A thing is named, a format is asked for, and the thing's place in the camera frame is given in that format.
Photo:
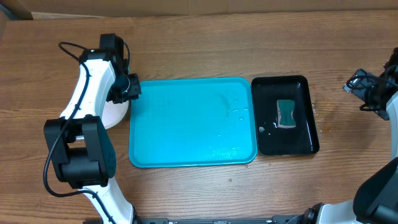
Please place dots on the black water tray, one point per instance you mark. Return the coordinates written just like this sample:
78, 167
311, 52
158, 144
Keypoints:
274, 141

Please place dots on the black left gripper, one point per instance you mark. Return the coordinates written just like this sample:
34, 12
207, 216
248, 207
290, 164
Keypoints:
136, 89

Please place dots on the pink plate with stain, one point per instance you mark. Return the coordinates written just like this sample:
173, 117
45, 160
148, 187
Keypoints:
113, 113

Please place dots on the teal plastic tray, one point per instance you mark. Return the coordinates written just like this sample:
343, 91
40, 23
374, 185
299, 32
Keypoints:
193, 122

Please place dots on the green and yellow sponge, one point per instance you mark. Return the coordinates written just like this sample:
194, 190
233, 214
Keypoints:
285, 114

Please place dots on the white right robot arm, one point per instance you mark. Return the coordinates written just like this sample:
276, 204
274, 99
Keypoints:
376, 199

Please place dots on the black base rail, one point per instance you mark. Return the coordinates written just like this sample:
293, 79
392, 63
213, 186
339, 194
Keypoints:
278, 219

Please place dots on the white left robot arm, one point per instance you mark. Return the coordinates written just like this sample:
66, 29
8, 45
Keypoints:
81, 158

